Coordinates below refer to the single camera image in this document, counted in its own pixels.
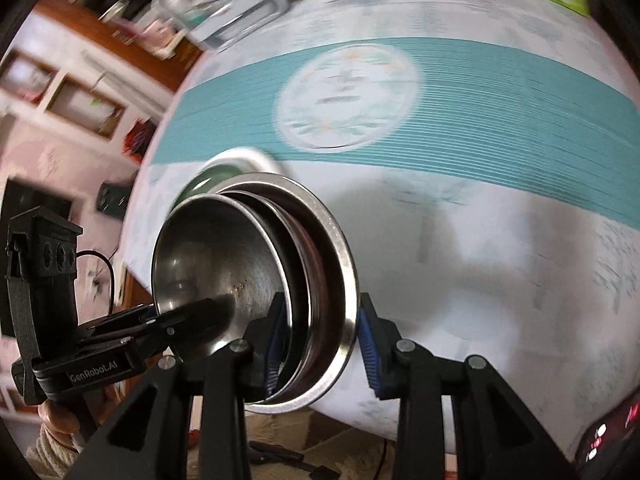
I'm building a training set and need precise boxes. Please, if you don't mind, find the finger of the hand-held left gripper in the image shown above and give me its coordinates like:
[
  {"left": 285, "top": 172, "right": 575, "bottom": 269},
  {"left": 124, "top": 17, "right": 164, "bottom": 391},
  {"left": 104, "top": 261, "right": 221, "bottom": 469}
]
[{"left": 142, "top": 297, "right": 237, "bottom": 361}]

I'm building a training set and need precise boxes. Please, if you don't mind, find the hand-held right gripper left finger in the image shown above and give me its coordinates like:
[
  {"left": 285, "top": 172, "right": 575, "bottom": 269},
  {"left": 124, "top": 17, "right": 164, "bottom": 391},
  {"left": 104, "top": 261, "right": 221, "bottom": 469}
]
[{"left": 62, "top": 292, "right": 293, "bottom": 480}]

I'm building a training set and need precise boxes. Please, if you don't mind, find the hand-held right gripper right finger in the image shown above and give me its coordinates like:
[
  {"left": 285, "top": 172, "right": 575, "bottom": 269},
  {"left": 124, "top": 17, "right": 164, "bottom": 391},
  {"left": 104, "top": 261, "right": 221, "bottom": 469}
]
[{"left": 357, "top": 292, "right": 571, "bottom": 480}]

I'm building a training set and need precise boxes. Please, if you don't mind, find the small steel bowl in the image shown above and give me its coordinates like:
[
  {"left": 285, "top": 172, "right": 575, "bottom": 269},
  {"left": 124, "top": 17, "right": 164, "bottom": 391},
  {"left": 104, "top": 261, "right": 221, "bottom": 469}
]
[{"left": 151, "top": 192, "right": 290, "bottom": 363}]

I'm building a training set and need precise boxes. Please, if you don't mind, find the wide-rimmed steel bowl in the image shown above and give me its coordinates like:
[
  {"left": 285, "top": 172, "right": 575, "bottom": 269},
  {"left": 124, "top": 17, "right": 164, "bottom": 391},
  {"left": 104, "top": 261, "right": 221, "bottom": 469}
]
[{"left": 212, "top": 172, "right": 360, "bottom": 413}]

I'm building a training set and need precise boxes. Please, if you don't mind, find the green plate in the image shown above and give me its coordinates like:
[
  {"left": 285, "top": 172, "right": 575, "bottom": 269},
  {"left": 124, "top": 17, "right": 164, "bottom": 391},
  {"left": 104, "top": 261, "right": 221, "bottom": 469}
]
[{"left": 172, "top": 166, "right": 246, "bottom": 211}]

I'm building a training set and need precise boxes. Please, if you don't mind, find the person's left forearm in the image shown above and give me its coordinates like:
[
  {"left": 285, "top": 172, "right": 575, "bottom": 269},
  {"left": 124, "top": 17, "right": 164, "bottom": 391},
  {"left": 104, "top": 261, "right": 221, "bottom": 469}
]
[{"left": 22, "top": 425, "right": 83, "bottom": 480}]

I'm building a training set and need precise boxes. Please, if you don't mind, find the person's left hand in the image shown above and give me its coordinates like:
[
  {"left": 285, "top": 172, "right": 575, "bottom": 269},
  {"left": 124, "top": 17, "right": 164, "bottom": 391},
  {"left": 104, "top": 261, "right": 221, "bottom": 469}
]
[{"left": 37, "top": 399, "right": 88, "bottom": 438}]

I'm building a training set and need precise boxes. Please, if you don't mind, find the tree print tablecloth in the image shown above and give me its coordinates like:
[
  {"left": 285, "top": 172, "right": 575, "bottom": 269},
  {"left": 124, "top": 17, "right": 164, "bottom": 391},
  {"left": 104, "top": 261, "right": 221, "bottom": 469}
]
[{"left": 122, "top": 0, "right": 640, "bottom": 456}]

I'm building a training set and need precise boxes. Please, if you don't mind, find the black device with red lights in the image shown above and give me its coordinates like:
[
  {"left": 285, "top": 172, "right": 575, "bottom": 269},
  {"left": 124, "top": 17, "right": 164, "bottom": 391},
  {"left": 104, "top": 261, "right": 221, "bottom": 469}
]
[{"left": 572, "top": 397, "right": 640, "bottom": 480}]

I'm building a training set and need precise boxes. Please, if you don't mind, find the teal table mat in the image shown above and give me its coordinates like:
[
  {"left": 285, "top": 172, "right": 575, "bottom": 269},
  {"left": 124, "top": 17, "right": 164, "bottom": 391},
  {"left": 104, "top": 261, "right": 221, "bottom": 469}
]
[{"left": 150, "top": 35, "right": 640, "bottom": 226}]

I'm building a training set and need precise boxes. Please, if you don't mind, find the clear plastic container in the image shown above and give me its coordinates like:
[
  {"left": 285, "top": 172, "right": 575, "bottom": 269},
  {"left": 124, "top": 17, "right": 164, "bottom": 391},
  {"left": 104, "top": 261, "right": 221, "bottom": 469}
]
[{"left": 152, "top": 0, "right": 292, "bottom": 53}]

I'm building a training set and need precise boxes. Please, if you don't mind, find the black cable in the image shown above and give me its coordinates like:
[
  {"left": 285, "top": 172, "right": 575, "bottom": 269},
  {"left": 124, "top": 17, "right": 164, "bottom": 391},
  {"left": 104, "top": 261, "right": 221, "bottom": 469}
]
[{"left": 75, "top": 250, "right": 126, "bottom": 307}]

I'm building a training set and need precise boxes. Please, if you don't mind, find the black wall socket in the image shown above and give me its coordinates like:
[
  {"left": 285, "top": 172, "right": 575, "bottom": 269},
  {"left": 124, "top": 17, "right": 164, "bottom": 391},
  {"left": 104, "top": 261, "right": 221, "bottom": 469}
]
[{"left": 96, "top": 181, "right": 132, "bottom": 217}]

